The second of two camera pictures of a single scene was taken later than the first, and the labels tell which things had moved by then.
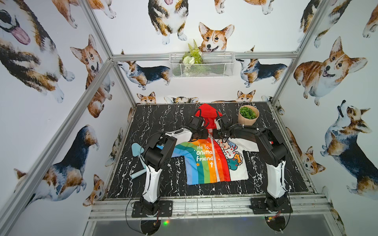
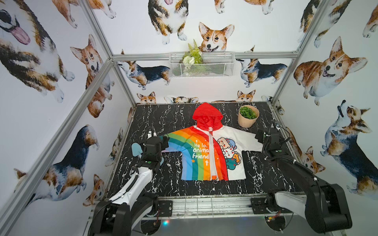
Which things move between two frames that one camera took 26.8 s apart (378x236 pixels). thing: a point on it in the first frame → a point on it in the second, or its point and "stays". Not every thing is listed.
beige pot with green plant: (247, 115) stays
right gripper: (215, 135) → (261, 132)
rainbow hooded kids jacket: (219, 158) stays
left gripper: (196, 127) → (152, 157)
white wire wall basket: (215, 65) stays
